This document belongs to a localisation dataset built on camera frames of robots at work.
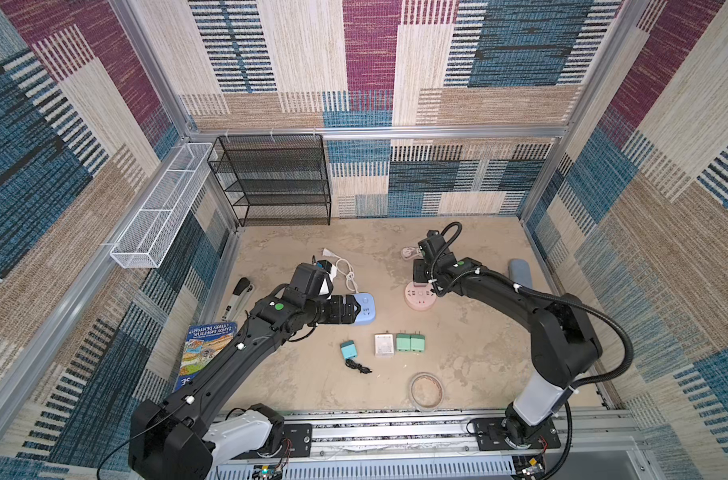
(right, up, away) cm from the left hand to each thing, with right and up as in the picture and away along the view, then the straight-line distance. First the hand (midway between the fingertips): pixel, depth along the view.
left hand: (348, 304), depth 78 cm
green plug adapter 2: (+19, -13, +10) cm, 25 cm away
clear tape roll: (+21, -24, +4) cm, 32 cm away
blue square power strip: (+5, -3, +17) cm, 18 cm away
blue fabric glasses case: (+57, +7, +26) cm, 63 cm away
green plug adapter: (+15, -13, +10) cm, 22 cm away
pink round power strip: (+21, -1, +17) cm, 27 cm away
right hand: (+22, +7, +15) cm, 28 cm away
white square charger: (+10, -13, +9) cm, 19 cm away
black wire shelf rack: (-28, +39, +31) cm, 57 cm away
